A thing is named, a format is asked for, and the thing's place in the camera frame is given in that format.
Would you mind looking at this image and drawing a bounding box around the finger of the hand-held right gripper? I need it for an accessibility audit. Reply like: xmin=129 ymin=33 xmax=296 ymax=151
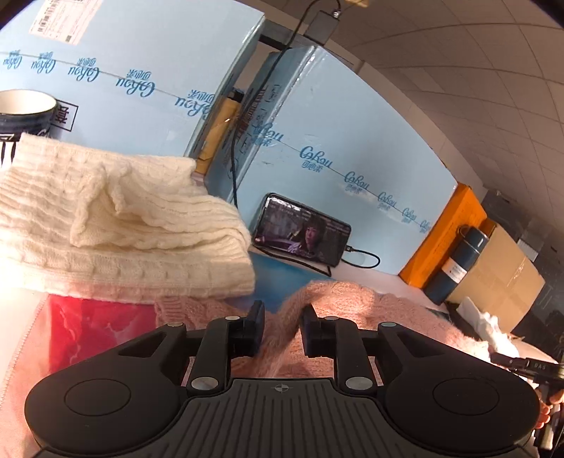
xmin=490 ymin=351 xmax=532 ymax=371

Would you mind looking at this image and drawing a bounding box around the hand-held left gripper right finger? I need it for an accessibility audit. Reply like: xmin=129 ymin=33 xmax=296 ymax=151
xmin=301 ymin=306 xmax=447 ymax=394

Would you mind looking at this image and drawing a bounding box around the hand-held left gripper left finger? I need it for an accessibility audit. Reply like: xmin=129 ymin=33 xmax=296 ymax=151
xmin=118 ymin=301 xmax=266 ymax=395

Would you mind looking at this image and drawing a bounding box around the pink fuzzy sweater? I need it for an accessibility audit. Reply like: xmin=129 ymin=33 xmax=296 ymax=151
xmin=150 ymin=279 xmax=498 ymax=381

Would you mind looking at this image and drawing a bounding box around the person's right hand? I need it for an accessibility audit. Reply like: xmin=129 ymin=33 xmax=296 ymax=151
xmin=538 ymin=389 xmax=564 ymax=431

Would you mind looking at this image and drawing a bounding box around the blue mat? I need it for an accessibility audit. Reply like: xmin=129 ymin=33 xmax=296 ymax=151
xmin=250 ymin=251 xmax=332 ymax=310

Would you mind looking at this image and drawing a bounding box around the brown cardboard box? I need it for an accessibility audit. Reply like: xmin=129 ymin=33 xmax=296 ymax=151
xmin=445 ymin=222 xmax=547 ymax=334

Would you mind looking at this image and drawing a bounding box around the black smartphone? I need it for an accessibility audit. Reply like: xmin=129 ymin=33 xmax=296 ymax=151
xmin=253 ymin=192 xmax=352 ymax=268

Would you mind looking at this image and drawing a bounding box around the dark blue cylinder flask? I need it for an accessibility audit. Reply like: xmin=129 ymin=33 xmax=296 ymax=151
xmin=424 ymin=224 xmax=490 ymax=306

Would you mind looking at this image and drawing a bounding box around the orange box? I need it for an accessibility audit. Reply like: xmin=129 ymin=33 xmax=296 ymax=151
xmin=399 ymin=182 xmax=490 ymax=292

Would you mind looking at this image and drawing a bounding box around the red plastic pack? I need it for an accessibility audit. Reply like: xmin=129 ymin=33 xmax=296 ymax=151
xmin=46 ymin=294 xmax=162 ymax=376

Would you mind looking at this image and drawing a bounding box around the yellow package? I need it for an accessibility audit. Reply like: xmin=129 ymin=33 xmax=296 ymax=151
xmin=194 ymin=88 xmax=243 ymax=178

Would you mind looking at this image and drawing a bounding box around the small light blue carton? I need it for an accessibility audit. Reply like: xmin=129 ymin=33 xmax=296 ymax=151
xmin=205 ymin=44 xmax=459 ymax=281

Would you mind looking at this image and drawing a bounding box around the pink cloth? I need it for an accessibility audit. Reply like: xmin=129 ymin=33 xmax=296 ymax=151
xmin=0 ymin=291 xmax=52 ymax=458

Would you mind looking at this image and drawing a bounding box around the large light blue carton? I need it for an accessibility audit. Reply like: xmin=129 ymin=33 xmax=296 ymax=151
xmin=0 ymin=0 xmax=266 ymax=160

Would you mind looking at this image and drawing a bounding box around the black power adapter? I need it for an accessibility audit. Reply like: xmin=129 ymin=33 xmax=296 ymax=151
xmin=305 ymin=11 xmax=340 ymax=45

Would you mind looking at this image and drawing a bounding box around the dark blue mug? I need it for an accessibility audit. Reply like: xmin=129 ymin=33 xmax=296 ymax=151
xmin=0 ymin=89 xmax=59 ymax=142

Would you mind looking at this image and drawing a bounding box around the black charging cable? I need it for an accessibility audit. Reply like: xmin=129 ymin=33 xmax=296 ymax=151
xmin=229 ymin=18 xmax=382 ymax=279

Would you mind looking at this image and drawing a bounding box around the cream cable-knit sweater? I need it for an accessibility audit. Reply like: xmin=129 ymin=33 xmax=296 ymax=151
xmin=0 ymin=133 xmax=257 ymax=304

